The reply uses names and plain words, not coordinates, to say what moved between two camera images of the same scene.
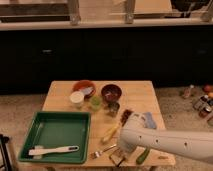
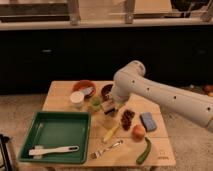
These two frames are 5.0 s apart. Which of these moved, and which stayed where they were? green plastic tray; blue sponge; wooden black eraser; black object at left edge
Moved: wooden black eraser
Stayed: green plastic tray; blue sponge; black object at left edge
